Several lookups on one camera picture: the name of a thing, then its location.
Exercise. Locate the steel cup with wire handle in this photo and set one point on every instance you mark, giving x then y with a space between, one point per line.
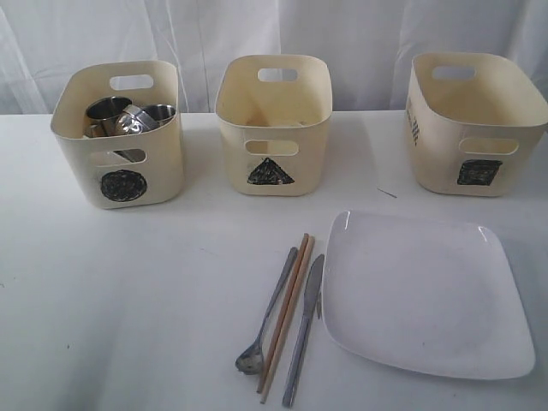
160 113

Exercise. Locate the cream bin with square mark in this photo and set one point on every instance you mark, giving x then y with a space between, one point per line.
474 119

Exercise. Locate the white backdrop curtain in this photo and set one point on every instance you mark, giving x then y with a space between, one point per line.
368 45

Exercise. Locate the white square plate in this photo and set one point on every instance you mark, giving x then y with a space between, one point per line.
428 296

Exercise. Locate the cream bin with triangle mark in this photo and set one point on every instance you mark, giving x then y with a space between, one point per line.
274 115

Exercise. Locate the steel cup without visible handle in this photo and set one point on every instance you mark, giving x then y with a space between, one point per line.
102 115

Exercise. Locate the steel bowl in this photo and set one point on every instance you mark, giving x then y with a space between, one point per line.
134 120

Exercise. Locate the steel spoon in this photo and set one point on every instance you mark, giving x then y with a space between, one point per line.
251 360

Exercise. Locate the steel table knife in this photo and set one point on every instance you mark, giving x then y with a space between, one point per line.
310 307

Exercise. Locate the cream bin with circle mark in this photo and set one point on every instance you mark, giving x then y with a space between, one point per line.
124 170

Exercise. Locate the small dark needle on table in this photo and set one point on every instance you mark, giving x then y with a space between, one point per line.
387 193

